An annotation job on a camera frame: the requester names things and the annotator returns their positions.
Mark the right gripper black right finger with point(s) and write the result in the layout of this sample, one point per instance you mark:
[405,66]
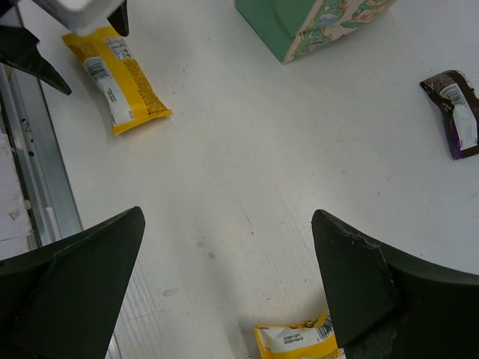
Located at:
[386,303]

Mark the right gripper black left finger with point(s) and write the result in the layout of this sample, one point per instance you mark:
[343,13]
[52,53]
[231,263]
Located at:
[63,300]

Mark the green white paper bag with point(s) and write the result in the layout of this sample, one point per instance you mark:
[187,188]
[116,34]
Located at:
[291,29]

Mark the yellow bar wrapper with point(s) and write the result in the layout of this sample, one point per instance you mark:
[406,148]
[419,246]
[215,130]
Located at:
[309,339]
[107,59]

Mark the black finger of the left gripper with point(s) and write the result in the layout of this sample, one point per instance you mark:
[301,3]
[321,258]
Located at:
[19,50]
[119,20]

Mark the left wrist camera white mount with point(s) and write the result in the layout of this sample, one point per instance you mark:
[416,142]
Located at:
[80,17]

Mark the aluminium front rail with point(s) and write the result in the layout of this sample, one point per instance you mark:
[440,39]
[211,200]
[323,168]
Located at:
[53,211]

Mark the brown bar wrapper far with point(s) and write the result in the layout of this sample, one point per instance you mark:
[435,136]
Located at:
[455,97]

